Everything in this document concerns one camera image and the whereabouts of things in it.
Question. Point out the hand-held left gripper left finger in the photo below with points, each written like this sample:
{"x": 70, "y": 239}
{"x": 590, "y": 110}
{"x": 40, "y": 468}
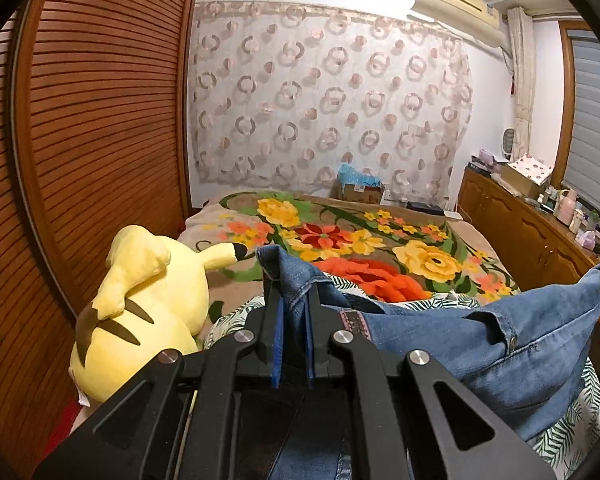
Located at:
{"x": 278, "y": 340}

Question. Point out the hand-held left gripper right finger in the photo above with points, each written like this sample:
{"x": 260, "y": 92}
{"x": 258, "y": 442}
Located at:
{"x": 310, "y": 345}

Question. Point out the blue denim pants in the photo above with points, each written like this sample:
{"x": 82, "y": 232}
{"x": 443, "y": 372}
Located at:
{"x": 455, "y": 355}

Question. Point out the pink thermos bottle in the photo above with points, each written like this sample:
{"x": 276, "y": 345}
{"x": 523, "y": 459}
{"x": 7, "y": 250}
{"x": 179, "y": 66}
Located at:
{"x": 566, "y": 207}

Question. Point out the wooden sideboard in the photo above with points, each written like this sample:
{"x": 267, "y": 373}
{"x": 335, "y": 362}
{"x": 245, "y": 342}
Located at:
{"x": 505, "y": 220}

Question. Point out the floral blanket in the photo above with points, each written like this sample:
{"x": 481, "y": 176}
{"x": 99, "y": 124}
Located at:
{"x": 405, "y": 250}

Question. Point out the yellow plush toy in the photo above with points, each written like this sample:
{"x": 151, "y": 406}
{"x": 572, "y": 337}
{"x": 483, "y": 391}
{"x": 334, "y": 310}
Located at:
{"x": 145, "y": 300}

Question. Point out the dotted gift box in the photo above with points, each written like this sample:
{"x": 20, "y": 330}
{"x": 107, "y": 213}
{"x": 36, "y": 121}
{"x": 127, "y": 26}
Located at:
{"x": 527, "y": 172}

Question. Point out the leaf print bed sheet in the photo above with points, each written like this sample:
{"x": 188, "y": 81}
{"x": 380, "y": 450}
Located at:
{"x": 575, "y": 425}

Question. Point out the grey window blind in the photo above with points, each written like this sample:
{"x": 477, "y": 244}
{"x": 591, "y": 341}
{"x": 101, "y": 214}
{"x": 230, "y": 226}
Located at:
{"x": 595, "y": 135}

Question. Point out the cardboard box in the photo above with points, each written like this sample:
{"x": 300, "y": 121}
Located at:
{"x": 362, "y": 194}

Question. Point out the blue plastic bag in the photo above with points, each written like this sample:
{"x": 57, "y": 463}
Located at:
{"x": 355, "y": 175}

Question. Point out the small white fan heater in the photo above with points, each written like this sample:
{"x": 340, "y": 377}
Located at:
{"x": 508, "y": 144}

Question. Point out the black flat box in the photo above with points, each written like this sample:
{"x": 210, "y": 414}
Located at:
{"x": 425, "y": 207}

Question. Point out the beige side curtain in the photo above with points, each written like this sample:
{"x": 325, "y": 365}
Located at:
{"x": 522, "y": 85}

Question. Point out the red cloth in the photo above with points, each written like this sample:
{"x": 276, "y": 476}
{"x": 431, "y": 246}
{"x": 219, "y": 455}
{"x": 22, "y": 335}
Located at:
{"x": 67, "y": 422}

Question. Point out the circle pattern sheer curtain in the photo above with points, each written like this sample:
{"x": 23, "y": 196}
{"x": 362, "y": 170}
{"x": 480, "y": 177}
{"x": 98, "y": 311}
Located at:
{"x": 305, "y": 100}

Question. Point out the wooden louvered wardrobe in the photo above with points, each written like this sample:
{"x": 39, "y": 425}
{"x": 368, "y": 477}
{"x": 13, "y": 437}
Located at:
{"x": 105, "y": 135}

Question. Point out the white air conditioner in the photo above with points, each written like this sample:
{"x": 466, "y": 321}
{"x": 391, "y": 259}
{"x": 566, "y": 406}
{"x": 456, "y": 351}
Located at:
{"x": 455, "y": 5}

